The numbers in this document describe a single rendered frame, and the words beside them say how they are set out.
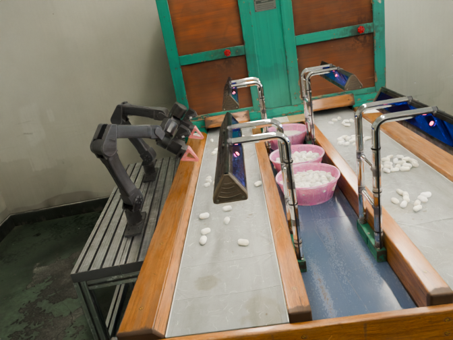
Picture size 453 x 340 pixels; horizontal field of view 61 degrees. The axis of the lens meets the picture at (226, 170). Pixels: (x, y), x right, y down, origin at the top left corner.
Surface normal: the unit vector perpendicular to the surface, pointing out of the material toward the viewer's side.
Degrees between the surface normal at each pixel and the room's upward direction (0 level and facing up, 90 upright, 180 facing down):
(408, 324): 90
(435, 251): 0
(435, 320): 90
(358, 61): 90
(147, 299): 0
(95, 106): 90
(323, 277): 0
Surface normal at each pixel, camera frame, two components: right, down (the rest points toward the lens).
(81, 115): 0.07, 0.34
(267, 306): -0.17, -0.92
